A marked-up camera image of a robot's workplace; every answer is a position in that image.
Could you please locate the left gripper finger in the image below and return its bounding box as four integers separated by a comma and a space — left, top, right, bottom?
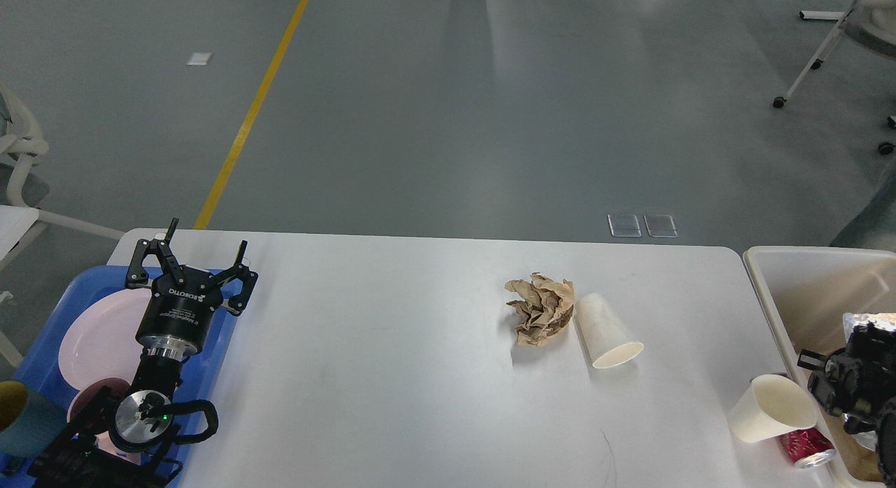
210, 240, 258, 316
125, 218, 183, 289

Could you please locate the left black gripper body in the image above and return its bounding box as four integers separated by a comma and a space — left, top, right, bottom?
134, 269, 223, 363

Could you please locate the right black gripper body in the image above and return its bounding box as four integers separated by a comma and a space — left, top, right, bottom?
808, 325, 895, 422

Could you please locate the aluminium foil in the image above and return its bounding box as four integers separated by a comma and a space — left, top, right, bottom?
842, 312, 895, 341

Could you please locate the pink plate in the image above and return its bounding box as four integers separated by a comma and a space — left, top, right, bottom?
58, 289, 151, 391

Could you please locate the pink mug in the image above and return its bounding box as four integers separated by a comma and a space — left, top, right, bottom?
67, 377, 144, 468

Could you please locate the teal green mug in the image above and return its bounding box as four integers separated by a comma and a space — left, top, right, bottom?
1, 380, 67, 477

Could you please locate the white paper cup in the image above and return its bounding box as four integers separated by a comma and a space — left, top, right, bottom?
727, 374, 818, 443
574, 293, 644, 370

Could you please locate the brown paper ball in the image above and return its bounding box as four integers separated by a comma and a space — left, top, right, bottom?
503, 273, 576, 347

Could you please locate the brown paper bag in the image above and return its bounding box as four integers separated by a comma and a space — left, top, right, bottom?
818, 415, 884, 487

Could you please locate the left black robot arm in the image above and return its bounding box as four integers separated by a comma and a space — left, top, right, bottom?
27, 219, 258, 487

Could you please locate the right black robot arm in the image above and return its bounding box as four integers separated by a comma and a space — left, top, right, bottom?
797, 323, 895, 487

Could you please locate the blue plastic tray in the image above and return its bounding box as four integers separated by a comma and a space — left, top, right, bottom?
1, 265, 238, 487

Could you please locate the beige plastic bin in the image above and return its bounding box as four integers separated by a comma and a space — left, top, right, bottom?
743, 246, 895, 452

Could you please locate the red soda can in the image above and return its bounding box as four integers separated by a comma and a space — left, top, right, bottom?
777, 427, 837, 469

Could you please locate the white side table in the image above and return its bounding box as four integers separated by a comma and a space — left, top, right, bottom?
0, 205, 40, 368

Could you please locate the clear floor plate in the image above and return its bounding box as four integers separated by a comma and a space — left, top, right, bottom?
607, 214, 680, 239

